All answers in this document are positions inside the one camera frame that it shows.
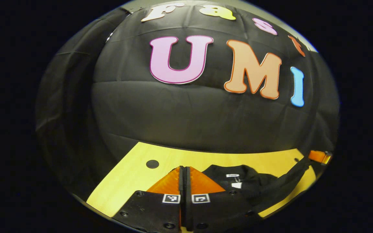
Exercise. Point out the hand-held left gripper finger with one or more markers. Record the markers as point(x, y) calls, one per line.
point(182, 184)
point(188, 184)

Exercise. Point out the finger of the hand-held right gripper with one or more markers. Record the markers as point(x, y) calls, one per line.
point(319, 157)

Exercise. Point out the black button shirt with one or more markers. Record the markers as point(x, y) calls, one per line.
point(254, 181)

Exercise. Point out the black backdrop cloth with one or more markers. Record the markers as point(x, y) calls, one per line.
point(189, 116)

